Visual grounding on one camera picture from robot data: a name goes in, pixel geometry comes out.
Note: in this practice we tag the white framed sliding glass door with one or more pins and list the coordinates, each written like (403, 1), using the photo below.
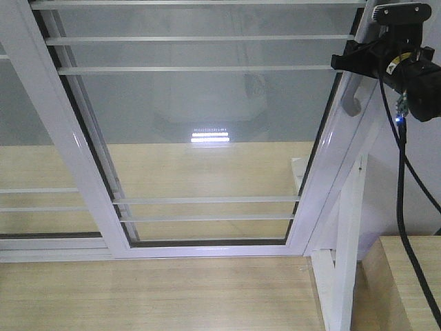
(189, 127)

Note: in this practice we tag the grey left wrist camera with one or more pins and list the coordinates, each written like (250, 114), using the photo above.
(401, 13)

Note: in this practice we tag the white door jamb frame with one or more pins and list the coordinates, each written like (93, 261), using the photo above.
(351, 129)

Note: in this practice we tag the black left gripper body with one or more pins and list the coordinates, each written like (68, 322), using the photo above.
(396, 57)

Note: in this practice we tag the grey curved door handle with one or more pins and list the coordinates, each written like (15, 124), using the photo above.
(356, 94)

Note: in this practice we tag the fixed white glass panel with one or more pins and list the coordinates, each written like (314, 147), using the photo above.
(43, 215)

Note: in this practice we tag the white wooden support frame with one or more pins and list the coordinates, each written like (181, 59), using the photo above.
(341, 262)

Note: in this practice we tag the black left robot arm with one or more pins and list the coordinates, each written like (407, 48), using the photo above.
(424, 105)

